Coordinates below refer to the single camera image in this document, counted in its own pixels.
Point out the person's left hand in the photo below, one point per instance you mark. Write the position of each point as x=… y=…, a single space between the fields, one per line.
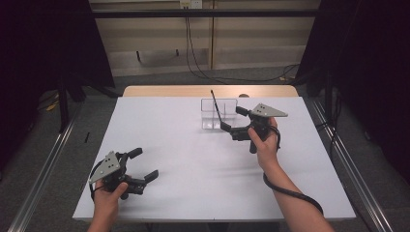
x=107 y=198

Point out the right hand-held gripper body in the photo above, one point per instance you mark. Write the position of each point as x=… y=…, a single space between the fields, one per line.
x=267 y=111

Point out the black horizontal metal bar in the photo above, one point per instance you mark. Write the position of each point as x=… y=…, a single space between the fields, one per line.
x=206 y=13

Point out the white wall socket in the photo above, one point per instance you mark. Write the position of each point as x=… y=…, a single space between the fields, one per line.
x=191 y=4

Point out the clear plastic organizer box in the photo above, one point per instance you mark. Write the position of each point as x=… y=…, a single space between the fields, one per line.
x=211 y=112

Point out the small black floor item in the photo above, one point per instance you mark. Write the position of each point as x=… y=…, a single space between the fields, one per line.
x=86 y=137

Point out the white table cover sheet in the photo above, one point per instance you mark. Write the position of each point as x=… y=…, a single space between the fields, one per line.
x=193 y=180

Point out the wooden table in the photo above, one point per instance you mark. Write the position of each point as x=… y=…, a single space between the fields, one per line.
x=167 y=91

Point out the black pen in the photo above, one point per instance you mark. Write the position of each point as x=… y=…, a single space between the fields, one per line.
x=216 y=108

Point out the black metal stand post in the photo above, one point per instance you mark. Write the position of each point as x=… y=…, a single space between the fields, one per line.
x=63 y=106
x=328 y=96

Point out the aluminium floor rail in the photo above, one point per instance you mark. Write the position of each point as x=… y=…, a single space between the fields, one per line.
x=42 y=180
x=351 y=161

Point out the black curtain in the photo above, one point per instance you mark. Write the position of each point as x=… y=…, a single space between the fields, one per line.
x=38 y=64
x=370 y=64

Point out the person's right hand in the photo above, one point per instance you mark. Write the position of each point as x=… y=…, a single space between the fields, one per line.
x=267 y=151

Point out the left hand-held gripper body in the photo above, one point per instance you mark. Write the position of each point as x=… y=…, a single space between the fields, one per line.
x=108 y=166

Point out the round brown table grommet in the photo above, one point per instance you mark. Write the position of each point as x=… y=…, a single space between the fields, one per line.
x=243 y=95

